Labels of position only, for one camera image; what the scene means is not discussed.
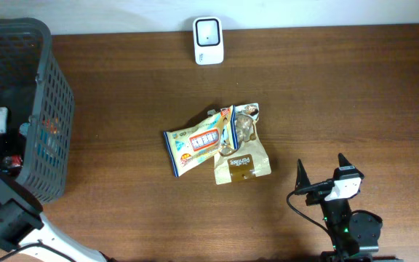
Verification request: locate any orange small tissue box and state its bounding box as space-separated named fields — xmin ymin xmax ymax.
xmin=42 ymin=118 xmax=60 ymax=135

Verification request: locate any dark grey plastic basket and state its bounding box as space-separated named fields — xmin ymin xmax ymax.
xmin=0 ymin=18 xmax=75 ymax=204

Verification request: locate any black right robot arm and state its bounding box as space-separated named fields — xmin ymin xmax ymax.
xmin=286 ymin=154 xmax=399 ymax=262

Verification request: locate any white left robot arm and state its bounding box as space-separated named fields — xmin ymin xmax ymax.
xmin=0 ymin=174 xmax=113 ymax=262

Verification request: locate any red black snack packet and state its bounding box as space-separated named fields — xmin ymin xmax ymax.
xmin=1 ymin=155 xmax=23 ymax=171

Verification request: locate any white barcode scanner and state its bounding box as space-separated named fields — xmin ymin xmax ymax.
xmin=193 ymin=17 xmax=224 ymax=66

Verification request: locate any yellow wet wipes pack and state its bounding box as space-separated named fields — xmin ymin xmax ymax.
xmin=163 ymin=106 xmax=239 ymax=178

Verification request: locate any brown mushroom snack bag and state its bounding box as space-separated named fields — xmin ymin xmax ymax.
xmin=214 ymin=103 xmax=271 ymax=185

